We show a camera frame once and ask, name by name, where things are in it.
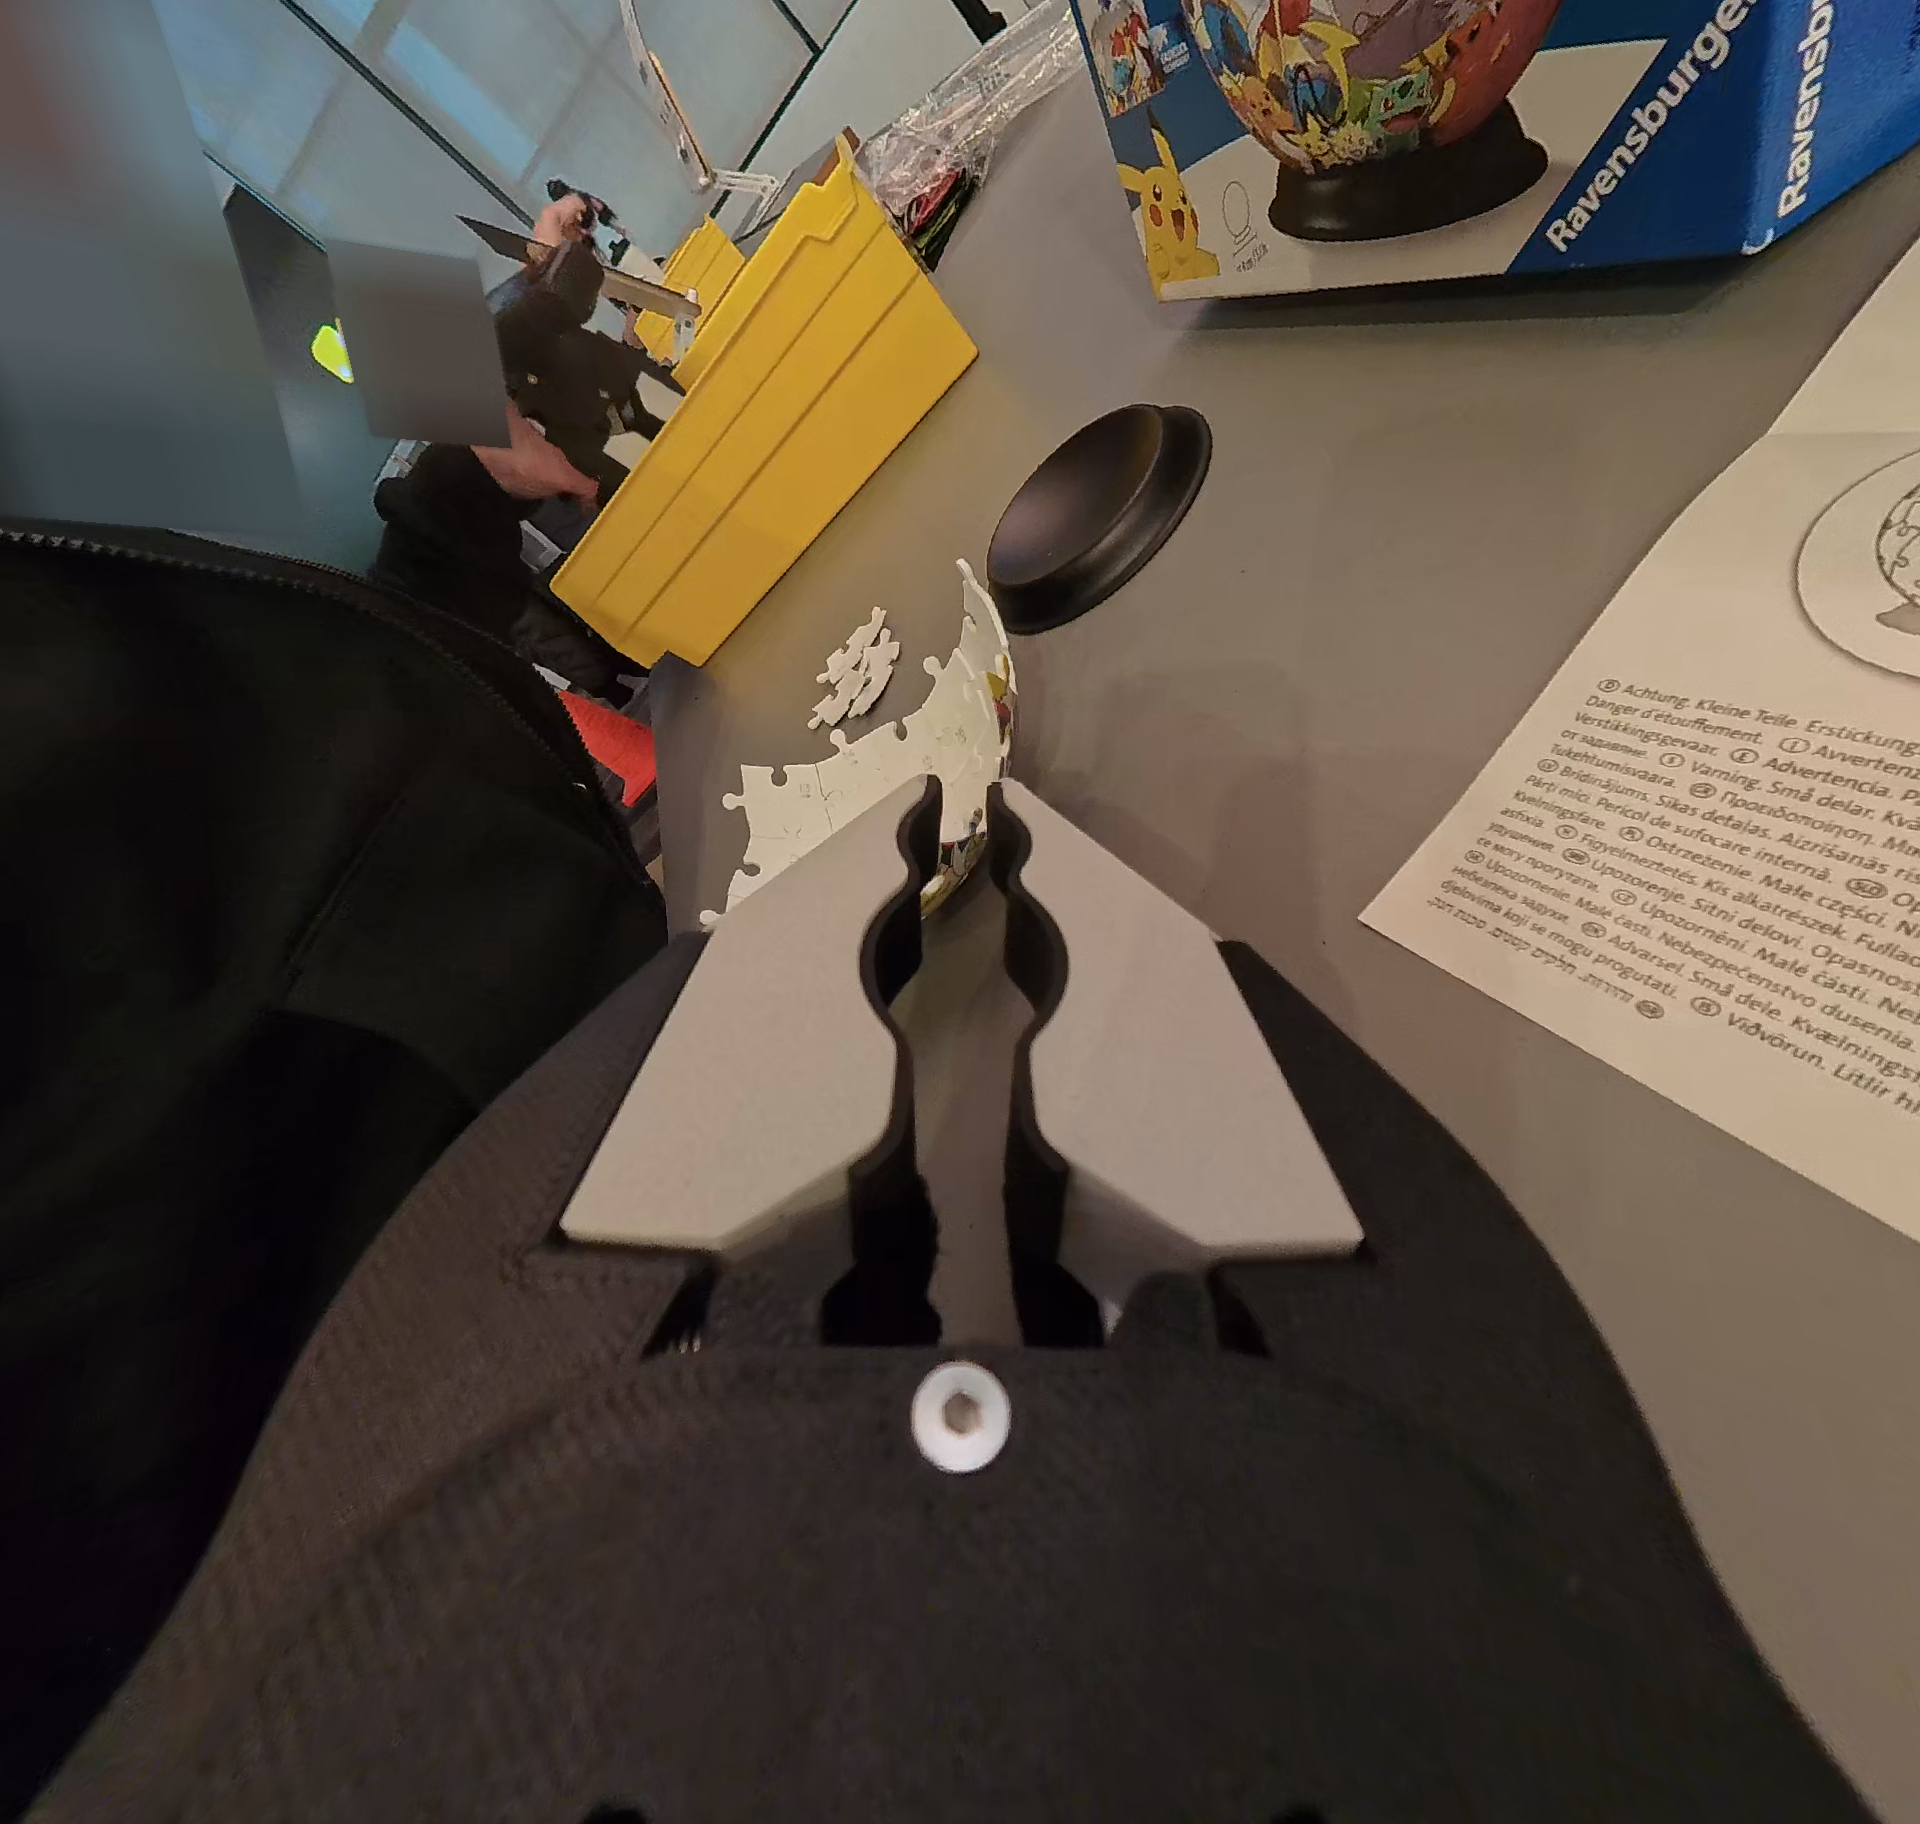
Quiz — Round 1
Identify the person's black jacket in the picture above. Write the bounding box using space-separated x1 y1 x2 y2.
0 519 668 1824

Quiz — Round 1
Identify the dark panel with wooden edge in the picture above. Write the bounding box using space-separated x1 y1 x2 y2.
454 211 708 326

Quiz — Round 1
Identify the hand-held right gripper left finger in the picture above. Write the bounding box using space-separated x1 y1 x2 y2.
558 774 946 1346

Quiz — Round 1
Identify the white instruction sheet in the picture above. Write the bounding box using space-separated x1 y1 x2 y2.
1356 239 1920 1248

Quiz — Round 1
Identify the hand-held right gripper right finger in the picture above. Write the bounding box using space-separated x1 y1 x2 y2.
995 780 1368 1348

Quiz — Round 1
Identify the partly built puzzle ball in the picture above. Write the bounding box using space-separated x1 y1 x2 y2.
696 555 1023 932

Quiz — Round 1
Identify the black round ball stand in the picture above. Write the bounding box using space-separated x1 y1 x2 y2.
985 404 1215 636

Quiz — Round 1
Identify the clear plastic bag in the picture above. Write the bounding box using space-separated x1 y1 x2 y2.
861 0 1089 272

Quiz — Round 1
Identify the white monitor on stand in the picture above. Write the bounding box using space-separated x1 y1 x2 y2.
606 0 788 198

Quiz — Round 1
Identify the orange cloth with grey stripe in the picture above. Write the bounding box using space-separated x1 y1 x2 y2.
558 691 661 813

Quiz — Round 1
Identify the blue puzzle box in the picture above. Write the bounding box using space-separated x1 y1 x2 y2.
1042 0 1920 303

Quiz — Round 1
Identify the yellow plastic bin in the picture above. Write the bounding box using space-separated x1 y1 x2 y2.
631 216 748 362
551 134 979 670

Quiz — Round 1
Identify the small joined white pieces cluster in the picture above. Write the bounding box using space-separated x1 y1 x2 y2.
810 608 905 731

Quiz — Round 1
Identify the dark cabinet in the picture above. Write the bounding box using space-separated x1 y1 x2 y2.
224 180 378 520

